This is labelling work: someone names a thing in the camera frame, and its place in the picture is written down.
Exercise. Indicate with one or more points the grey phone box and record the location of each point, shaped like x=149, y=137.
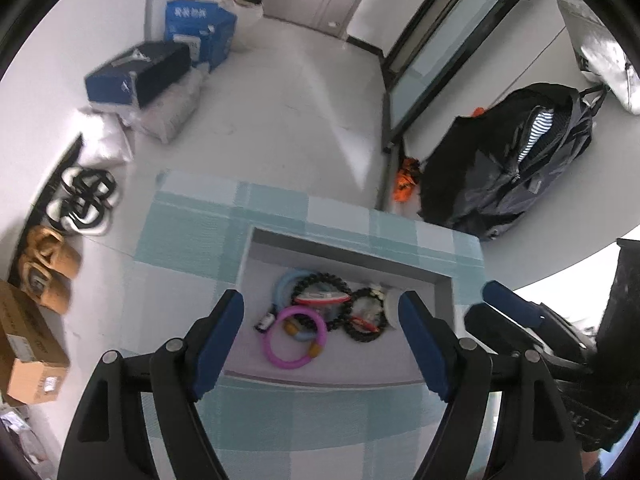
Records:
x=340, y=309

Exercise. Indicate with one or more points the teal plaid tablecloth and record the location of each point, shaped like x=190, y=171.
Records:
x=359, y=411

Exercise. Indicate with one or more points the silver tote bag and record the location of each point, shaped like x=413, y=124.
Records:
x=599, y=56

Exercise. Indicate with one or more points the blue cardboard box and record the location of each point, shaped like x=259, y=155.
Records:
x=204, y=26

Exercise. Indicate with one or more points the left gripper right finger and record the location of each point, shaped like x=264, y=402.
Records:
x=534, y=438

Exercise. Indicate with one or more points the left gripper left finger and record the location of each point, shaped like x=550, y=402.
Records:
x=108, y=437

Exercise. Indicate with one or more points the tan sandals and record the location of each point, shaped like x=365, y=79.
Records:
x=47, y=263

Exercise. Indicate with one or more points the white translucent bangle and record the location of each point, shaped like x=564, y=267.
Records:
x=390, y=306

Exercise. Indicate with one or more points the orange toy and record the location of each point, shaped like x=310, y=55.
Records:
x=407, y=179

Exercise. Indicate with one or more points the white packaging under shoebox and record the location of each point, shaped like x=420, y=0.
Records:
x=107, y=131

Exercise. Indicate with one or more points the navy black shoe box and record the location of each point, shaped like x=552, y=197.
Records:
x=137, y=76

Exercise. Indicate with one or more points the black white sandals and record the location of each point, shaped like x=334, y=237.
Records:
x=86, y=207

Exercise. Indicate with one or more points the black backpack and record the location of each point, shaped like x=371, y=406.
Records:
x=489, y=170

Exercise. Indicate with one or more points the person's right hand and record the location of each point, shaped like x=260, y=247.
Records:
x=591, y=465

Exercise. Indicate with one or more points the brown cardboard box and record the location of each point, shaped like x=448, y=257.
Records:
x=33, y=363

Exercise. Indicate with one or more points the red cartoon hair clip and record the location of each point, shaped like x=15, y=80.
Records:
x=321, y=299

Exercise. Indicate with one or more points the glass sliding door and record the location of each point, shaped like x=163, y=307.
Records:
x=437, y=42

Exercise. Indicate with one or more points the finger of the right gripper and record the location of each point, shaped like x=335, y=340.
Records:
x=520, y=304
x=500, y=333

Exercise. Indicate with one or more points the white plastic bag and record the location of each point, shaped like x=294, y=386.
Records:
x=248, y=14

